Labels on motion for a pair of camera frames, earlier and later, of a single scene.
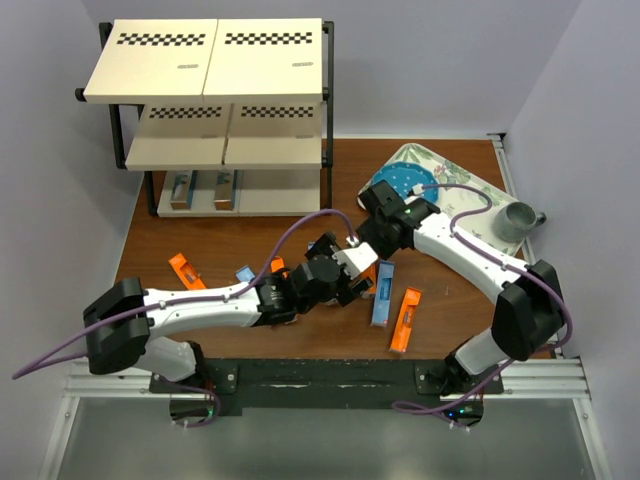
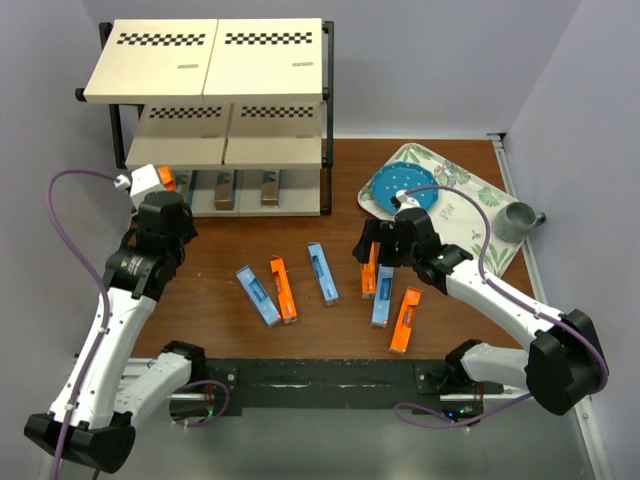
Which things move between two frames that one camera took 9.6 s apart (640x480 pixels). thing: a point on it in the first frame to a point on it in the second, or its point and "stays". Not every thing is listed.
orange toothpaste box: (405, 321) stays
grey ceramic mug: (517, 222) stays
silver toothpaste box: (225, 190) stays
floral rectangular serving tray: (469, 198) stays
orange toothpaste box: (186, 272) to (168, 178)
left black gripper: (327, 245) to (189, 230)
